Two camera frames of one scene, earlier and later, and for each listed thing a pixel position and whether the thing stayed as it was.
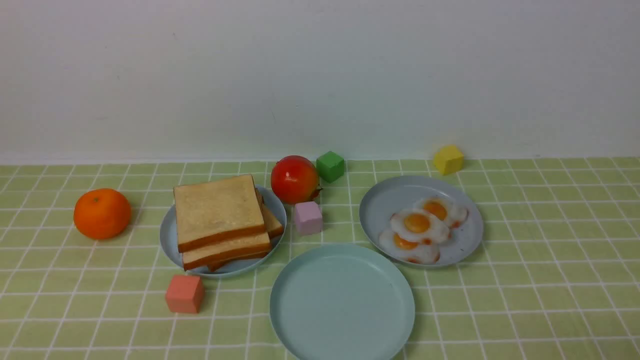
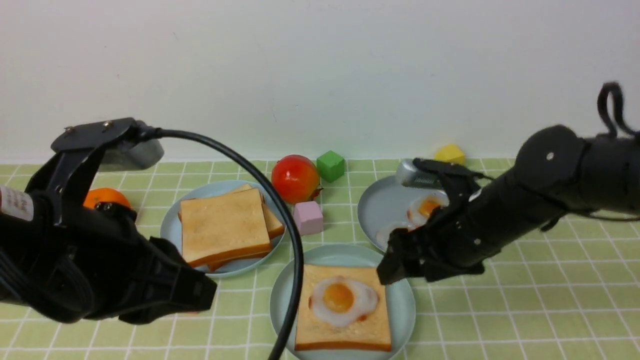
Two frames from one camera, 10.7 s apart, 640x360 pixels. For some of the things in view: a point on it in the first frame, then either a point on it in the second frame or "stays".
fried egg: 419,225 -> 339,302
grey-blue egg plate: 392,196 stays
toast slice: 214,211 -> 342,308
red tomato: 295,179 stays
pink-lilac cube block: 308,218 stays
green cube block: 330,166 stays
